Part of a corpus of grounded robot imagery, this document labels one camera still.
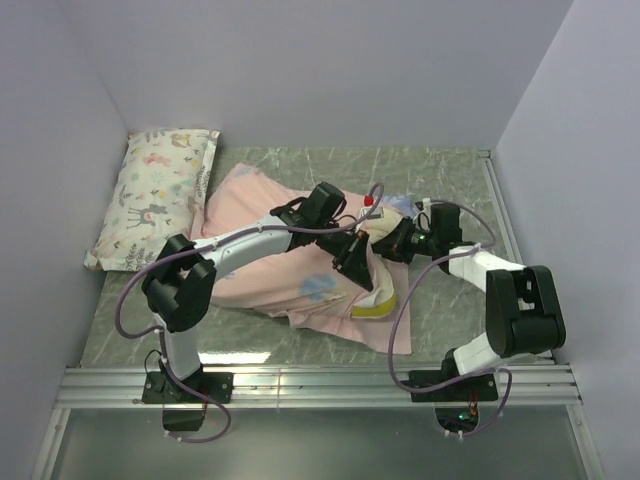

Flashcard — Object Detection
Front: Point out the cream yellow-edged pillow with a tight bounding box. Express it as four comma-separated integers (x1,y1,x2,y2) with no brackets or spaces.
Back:
350,207,402,320

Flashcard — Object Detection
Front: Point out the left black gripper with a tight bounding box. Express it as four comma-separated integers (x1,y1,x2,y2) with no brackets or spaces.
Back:
317,219,374,292

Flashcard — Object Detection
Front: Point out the pink pillowcase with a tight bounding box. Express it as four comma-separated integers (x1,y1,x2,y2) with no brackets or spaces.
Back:
189,163,411,354

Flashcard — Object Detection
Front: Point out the purple cable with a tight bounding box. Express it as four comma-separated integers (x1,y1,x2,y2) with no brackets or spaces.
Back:
115,182,385,444
387,199,514,436

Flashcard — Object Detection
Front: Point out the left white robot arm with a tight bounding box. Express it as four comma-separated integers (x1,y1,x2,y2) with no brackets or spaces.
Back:
142,182,380,402

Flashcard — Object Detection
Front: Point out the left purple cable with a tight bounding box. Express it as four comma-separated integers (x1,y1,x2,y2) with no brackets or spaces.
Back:
115,182,385,444

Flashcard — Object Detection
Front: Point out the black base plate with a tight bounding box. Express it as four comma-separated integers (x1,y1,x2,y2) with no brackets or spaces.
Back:
401,370,498,403
141,371,234,404

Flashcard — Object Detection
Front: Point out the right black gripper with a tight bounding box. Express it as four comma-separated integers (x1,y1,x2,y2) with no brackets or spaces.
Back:
369,216,440,265

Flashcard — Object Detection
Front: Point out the white patterned pillow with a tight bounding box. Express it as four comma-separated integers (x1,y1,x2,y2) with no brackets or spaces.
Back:
84,129,219,272

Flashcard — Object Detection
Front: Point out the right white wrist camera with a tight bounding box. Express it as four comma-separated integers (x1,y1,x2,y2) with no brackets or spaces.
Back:
414,198,431,220

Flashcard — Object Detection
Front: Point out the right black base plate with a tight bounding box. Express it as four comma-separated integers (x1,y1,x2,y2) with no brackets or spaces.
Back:
401,370,498,403

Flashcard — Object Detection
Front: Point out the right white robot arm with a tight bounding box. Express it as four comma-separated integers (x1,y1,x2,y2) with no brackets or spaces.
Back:
367,202,566,400

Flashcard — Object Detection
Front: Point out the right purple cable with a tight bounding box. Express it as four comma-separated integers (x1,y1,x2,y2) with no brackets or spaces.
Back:
387,199,514,436

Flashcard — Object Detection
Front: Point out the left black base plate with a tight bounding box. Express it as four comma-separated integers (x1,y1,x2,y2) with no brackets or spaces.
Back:
141,371,234,404

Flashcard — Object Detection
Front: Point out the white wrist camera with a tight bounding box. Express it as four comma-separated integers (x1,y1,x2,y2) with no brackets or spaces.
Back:
414,198,431,220
356,195,385,231

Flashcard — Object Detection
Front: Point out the aluminium mounting rail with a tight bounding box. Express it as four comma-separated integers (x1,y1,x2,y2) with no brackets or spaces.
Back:
54,364,582,409

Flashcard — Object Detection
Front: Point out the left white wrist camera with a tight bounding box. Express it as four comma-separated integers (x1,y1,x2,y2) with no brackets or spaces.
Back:
356,195,385,231

